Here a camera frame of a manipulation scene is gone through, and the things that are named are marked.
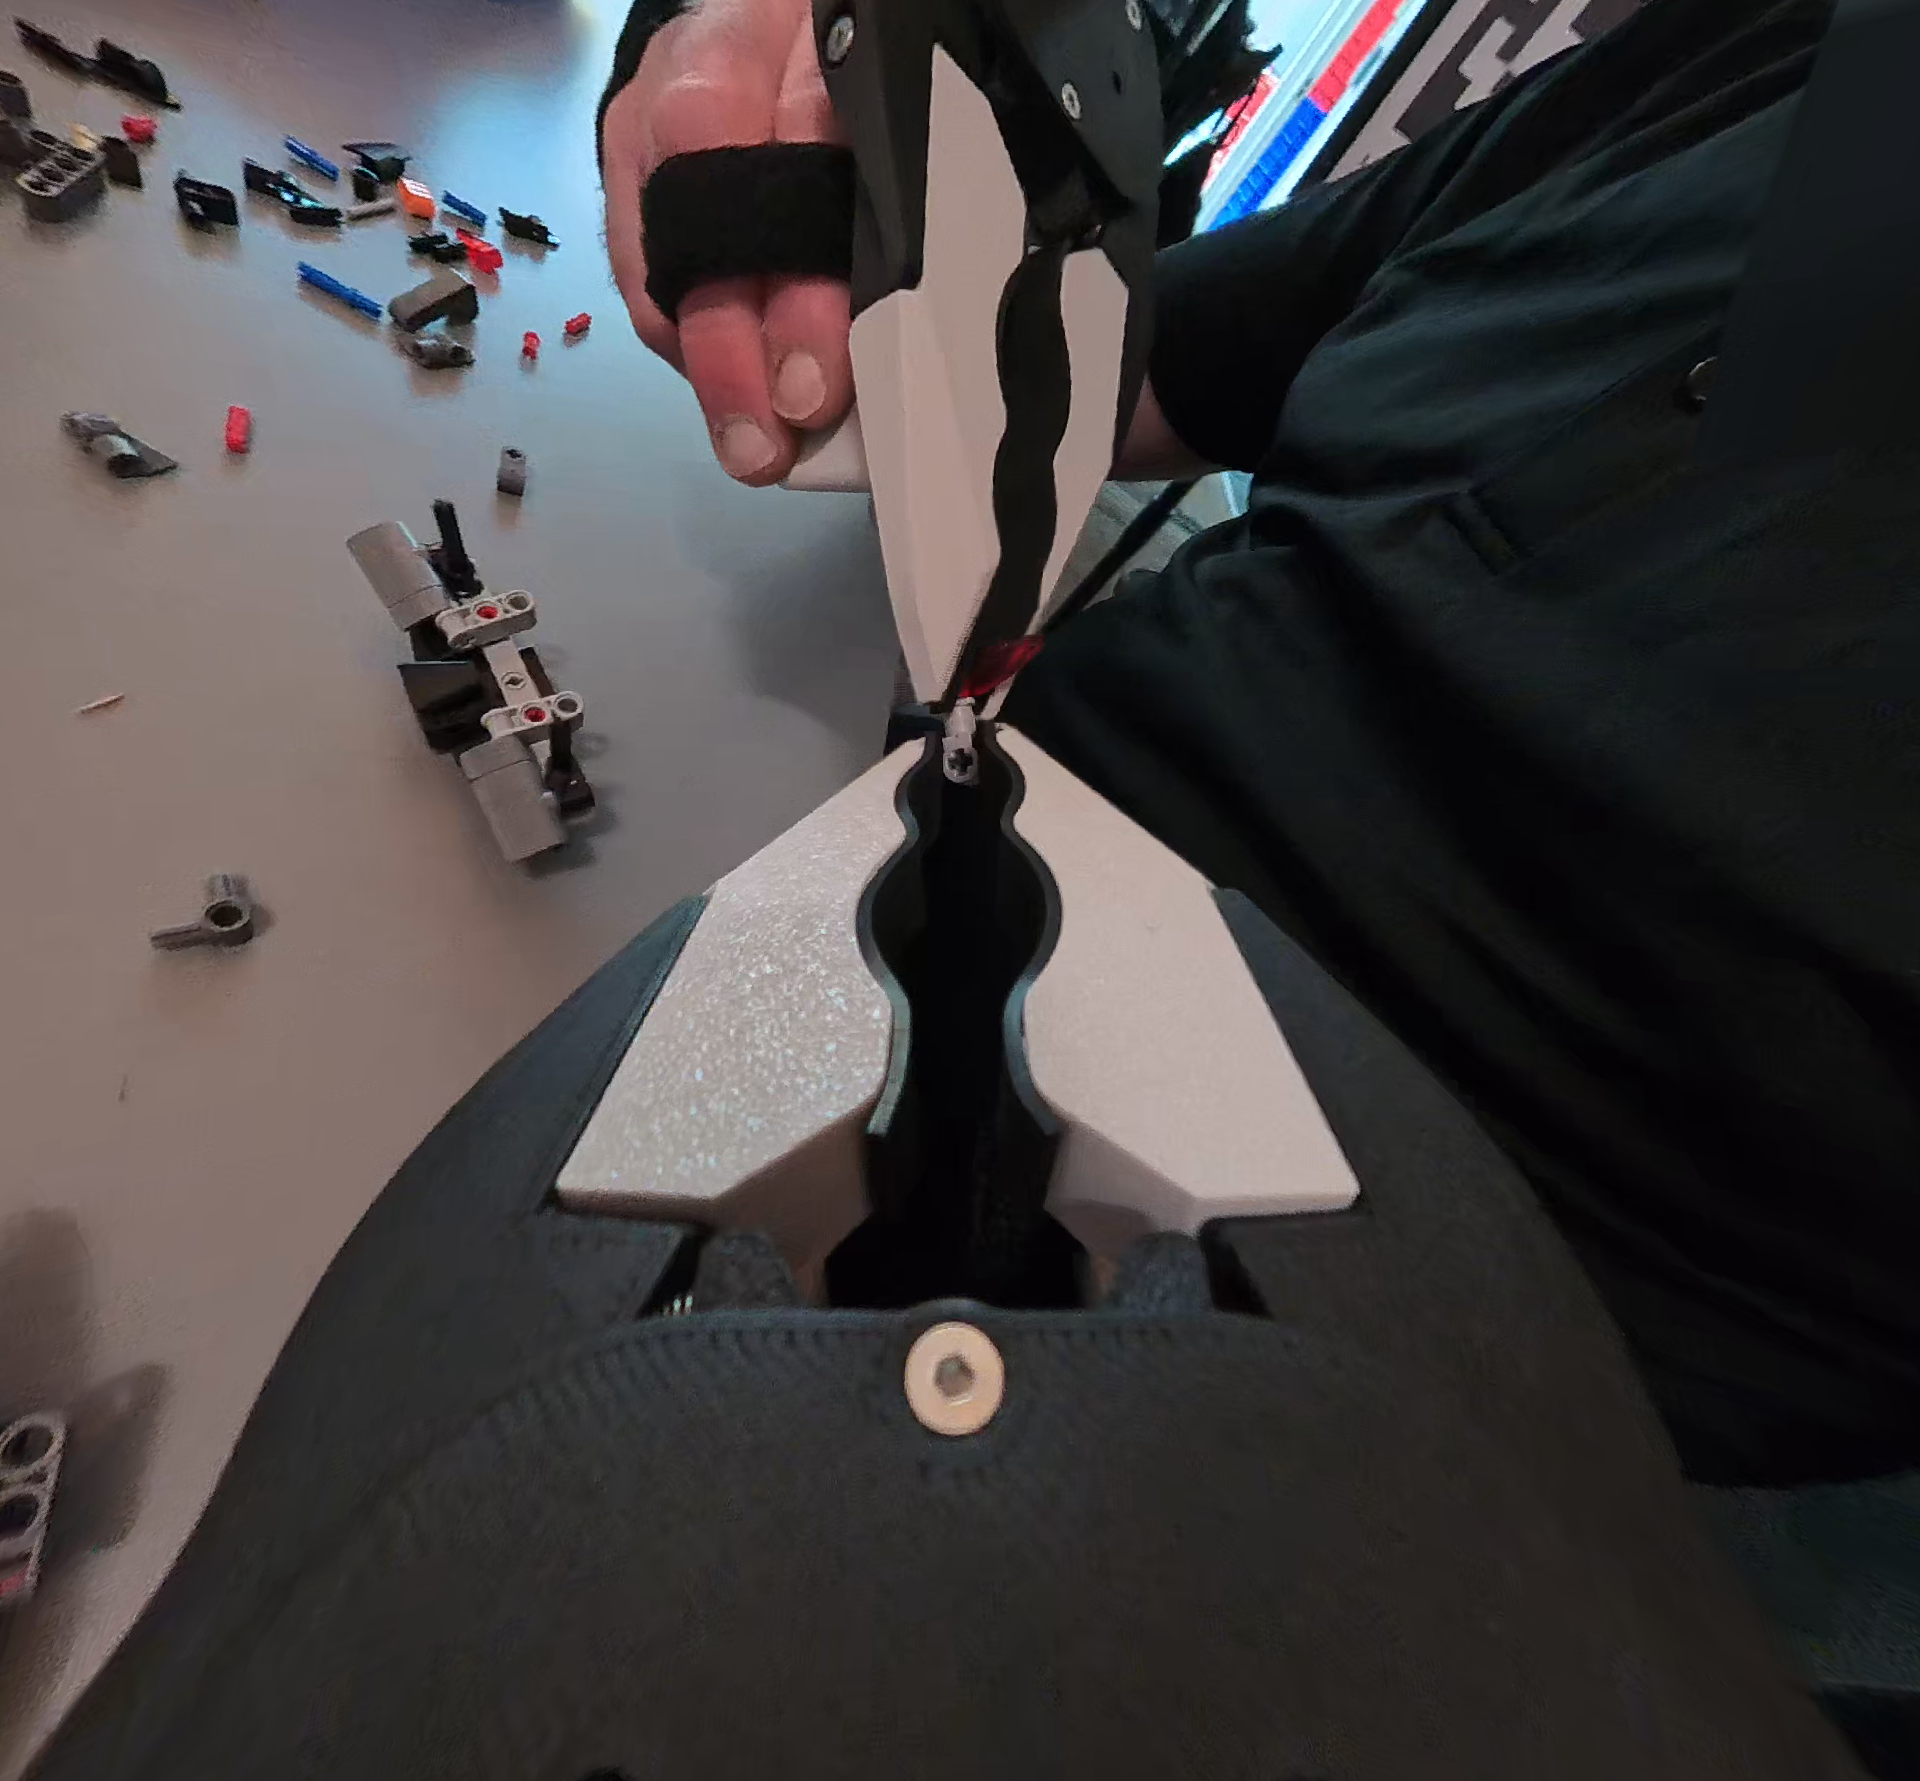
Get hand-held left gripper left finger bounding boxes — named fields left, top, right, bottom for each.
left=552, top=735, right=948, bottom=1310

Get grey black lego part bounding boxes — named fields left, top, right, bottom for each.
left=59, top=408, right=181, bottom=482

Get scattered small lego pieces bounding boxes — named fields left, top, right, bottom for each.
left=0, top=10, right=593, bottom=373

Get person's right hand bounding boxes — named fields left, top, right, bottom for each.
left=599, top=0, right=873, bottom=488

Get dark grey lego connector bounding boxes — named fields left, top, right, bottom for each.
left=146, top=869, right=262, bottom=953

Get rack of red blue bins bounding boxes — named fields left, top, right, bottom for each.
left=1196, top=0, right=1414, bottom=233

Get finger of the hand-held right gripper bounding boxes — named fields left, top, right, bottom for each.
left=987, top=237, right=1160, bottom=710
left=846, top=38, right=1051, bottom=710

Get grey lego sub-assembly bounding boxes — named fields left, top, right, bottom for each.
left=344, top=498, right=601, bottom=865

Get framed black white marker sign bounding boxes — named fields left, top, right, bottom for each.
left=1319, top=0, right=1748, bottom=183

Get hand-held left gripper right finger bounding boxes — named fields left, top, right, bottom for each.
left=976, top=730, right=1362, bottom=1300

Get person in dark shirt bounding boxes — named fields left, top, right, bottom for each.
left=998, top=0, right=1920, bottom=1781

